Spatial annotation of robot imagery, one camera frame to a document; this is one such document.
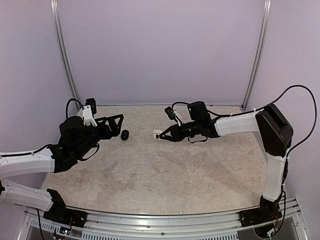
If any front aluminium rail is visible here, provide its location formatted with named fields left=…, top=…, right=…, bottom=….
left=17, top=198, right=310, bottom=240

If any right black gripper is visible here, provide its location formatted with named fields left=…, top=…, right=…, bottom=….
left=160, top=119, right=202, bottom=142

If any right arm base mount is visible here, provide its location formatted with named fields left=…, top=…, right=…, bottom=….
left=239, top=207, right=282, bottom=227

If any right aluminium frame post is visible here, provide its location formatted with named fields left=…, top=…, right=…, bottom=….
left=241, top=0, right=272, bottom=110

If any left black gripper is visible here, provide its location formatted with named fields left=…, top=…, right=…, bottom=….
left=75, top=113, right=123, bottom=158

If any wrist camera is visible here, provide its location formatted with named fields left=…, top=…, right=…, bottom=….
left=82, top=98, right=98, bottom=127
left=164, top=106, right=183, bottom=126

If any camera cable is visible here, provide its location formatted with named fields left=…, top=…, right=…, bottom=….
left=171, top=84, right=318, bottom=161
left=65, top=98, right=83, bottom=118

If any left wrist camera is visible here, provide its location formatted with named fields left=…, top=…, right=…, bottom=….
left=82, top=98, right=98, bottom=127

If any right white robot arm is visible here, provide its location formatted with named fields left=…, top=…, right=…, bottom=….
left=152, top=101, right=294, bottom=222

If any right camera cable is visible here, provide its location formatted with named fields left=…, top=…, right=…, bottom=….
left=171, top=84, right=318, bottom=161

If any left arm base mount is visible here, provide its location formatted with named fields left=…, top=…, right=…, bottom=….
left=43, top=205, right=88, bottom=228

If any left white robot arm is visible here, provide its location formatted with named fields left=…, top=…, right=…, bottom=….
left=0, top=114, right=124, bottom=223

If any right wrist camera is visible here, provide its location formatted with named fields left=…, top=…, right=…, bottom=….
left=164, top=106, right=183, bottom=126

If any left camera cable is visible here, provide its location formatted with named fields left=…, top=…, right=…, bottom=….
left=65, top=98, right=83, bottom=118

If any white earbud charging case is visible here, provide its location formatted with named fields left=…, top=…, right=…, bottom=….
left=152, top=129, right=163, bottom=140

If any black earbud charging case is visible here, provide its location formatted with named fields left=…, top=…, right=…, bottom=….
left=120, top=129, right=130, bottom=141

